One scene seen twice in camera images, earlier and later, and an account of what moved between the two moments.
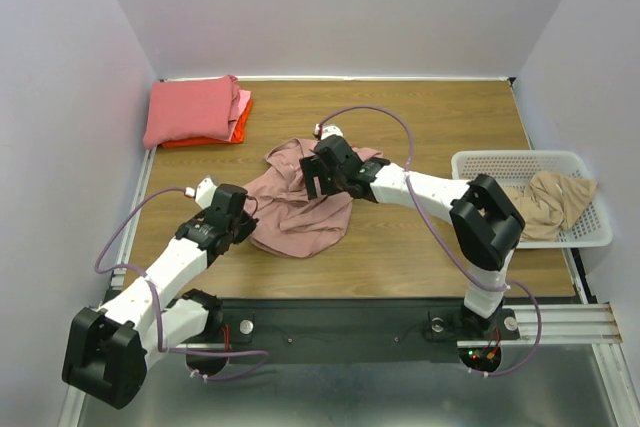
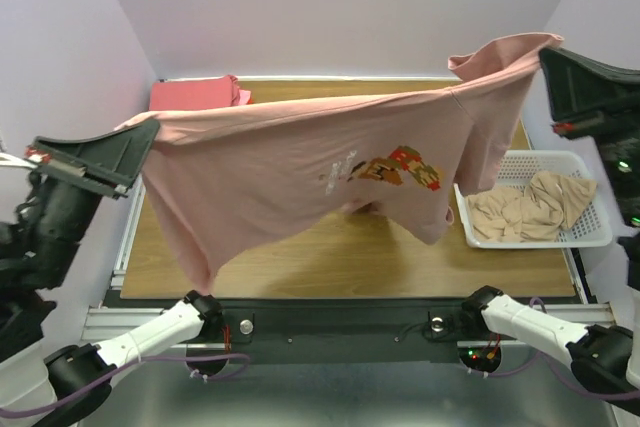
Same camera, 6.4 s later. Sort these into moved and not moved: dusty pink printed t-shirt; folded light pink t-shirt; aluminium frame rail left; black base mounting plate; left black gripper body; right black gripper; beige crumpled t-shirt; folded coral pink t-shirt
Moved: dusty pink printed t-shirt; left black gripper body; right black gripper
Not moved: folded light pink t-shirt; aluminium frame rail left; beige crumpled t-shirt; black base mounting plate; folded coral pink t-shirt
